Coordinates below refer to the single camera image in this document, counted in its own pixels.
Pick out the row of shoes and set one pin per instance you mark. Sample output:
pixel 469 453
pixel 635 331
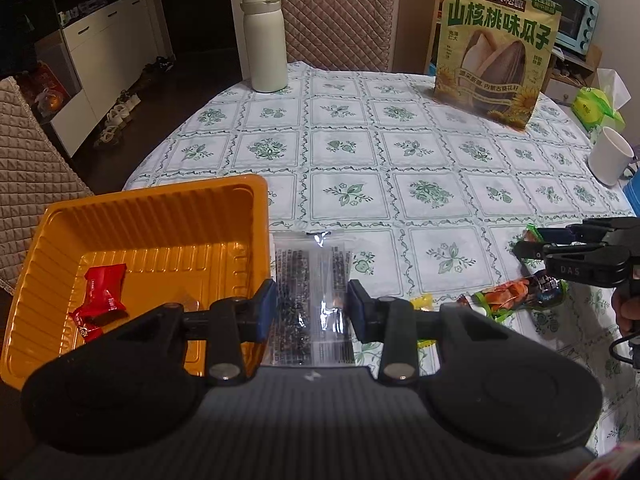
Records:
pixel 120 110

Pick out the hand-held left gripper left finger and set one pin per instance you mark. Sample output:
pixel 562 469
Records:
pixel 266 310

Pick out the large red snack packet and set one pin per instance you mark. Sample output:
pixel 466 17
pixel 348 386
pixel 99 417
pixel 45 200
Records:
pixel 617 465

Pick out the wooden side stand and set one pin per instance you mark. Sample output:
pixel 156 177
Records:
pixel 575 77

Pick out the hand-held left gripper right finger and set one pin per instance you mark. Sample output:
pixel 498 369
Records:
pixel 356 310

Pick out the white insulated bottle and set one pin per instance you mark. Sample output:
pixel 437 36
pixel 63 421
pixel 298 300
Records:
pixel 265 40

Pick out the green floral tablecloth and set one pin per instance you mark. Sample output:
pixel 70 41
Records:
pixel 400 160

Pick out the green tissue pack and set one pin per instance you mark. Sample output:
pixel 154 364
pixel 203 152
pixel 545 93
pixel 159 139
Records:
pixel 597 107

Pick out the red gift box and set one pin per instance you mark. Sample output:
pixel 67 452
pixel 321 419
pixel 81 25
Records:
pixel 47 87

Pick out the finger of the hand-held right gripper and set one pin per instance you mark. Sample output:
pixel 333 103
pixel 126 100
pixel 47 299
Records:
pixel 600 227
pixel 560 251

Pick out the orange plastic tray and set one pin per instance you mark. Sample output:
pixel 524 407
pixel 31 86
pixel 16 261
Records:
pixel 165 260

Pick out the person's right hand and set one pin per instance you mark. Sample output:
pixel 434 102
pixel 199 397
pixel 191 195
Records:
pixel 629 307

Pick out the blue thermos jug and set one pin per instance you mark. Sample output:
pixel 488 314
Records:
pixel 634 195

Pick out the small dark red candy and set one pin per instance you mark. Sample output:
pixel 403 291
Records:
pixel 463 301

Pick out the red twist-end candy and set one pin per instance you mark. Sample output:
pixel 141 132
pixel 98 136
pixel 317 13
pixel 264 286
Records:
pixel 105 287

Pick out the large sunflower seed bag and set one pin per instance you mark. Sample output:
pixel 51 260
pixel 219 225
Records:
pixel 495 55

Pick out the small green wrapper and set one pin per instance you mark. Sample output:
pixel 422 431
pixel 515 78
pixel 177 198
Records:
pixel 532 234

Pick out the amber clear-wrapped candy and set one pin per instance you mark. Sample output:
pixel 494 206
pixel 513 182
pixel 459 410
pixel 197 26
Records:
pixel 190 304

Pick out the plain white mug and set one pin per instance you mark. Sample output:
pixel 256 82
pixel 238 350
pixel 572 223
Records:
pixel 610 155

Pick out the quilted beige chair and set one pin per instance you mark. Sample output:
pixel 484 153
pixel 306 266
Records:
pixel 30 160
pixel 340 15

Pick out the small yellow candy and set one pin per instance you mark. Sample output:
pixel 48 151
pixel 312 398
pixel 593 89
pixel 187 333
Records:
pixel 423 303

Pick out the green black snack packet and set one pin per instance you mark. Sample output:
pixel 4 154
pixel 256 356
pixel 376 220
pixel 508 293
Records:
pixel 520 292

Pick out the light blue toaster oven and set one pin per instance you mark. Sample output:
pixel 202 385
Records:
pixel 570 10

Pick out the white and dark cabinet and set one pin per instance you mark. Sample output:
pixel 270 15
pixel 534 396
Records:
pixel 100 45

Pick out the clear packet of dark seeds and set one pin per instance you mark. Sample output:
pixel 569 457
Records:
pixel 310 270

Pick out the brown wooden board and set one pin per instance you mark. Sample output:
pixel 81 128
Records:
pixel 417 25

